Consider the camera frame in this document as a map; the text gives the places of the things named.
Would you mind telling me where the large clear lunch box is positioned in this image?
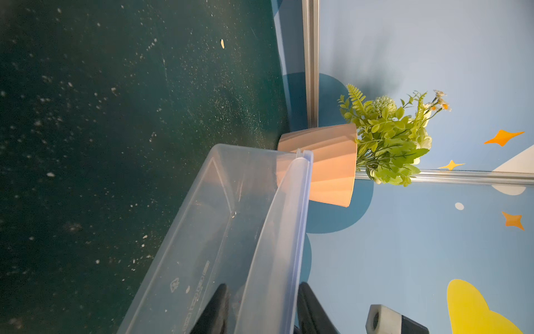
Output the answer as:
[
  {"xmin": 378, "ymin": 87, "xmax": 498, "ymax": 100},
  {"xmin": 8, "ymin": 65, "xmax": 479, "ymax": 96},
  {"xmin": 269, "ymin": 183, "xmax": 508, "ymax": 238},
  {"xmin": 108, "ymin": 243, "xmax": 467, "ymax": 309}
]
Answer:
[{"xmin": 119, "ymin": 144, "xmax": 314, "ymax": 333}]

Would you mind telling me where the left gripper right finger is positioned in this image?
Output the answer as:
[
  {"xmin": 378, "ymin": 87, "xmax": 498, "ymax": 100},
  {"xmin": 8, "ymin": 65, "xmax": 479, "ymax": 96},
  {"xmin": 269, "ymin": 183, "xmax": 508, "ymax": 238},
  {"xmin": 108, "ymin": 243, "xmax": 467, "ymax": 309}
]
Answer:
[{"xmin": 296, "ymin": 282, "xmax": 338, "ymax": 334}]

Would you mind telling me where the aluminium frame right post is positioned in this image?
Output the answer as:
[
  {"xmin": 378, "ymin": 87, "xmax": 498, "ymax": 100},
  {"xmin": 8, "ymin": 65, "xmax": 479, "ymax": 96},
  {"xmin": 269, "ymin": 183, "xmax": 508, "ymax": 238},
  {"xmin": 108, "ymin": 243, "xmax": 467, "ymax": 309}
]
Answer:
[{"xmin": 354, "ymin": 168, "xmax": 534, "ymax": 186}]

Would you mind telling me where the aluminium frame rear bar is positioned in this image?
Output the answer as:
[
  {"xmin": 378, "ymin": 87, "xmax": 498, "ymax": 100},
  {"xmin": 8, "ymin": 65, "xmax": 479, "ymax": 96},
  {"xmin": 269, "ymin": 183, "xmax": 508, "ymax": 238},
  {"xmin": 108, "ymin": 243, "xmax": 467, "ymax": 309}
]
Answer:
[{"xmin": 302, "ymin": 0, "xmax": 320, "ymax": 128}]

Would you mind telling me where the potted artificial flower plant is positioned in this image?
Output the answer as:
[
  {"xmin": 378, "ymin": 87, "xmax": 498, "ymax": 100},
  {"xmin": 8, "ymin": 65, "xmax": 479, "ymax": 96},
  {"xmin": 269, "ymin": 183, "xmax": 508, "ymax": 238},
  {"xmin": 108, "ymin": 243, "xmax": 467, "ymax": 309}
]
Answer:
[{"xmin": 278, "ymin": 84, "xmax": 450, "ymax": 207}]

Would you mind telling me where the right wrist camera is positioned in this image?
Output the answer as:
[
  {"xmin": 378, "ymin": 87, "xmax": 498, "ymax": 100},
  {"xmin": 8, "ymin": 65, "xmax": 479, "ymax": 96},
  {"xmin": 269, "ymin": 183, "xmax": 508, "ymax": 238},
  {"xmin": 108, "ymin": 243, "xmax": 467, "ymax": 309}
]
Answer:
[{"xmin": 365, "ymin": 304, "xmax": 430, "ymax": 334}]

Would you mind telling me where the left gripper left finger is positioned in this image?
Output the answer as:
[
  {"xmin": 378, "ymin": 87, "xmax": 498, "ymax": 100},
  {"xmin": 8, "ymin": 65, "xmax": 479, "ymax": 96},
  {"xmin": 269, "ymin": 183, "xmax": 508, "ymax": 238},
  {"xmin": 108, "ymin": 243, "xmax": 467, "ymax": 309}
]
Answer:
[{"xmin": 191, "ymin": 284, "xmax": 229, "ymax": 334}]

